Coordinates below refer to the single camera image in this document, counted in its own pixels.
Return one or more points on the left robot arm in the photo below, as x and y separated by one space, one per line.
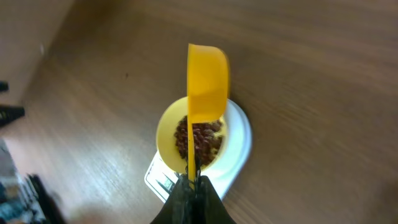
10 113

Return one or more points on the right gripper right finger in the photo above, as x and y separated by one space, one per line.
208 207

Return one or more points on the white digital kitchen scale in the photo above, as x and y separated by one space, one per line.
161 179

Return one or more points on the red beans in bowl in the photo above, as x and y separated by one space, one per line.
208 139

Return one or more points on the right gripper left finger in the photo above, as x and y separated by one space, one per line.
178 207

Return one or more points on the yellow measuring scoop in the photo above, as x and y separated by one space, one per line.
207 92

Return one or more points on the yellow plastic bowl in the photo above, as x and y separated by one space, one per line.
165 139

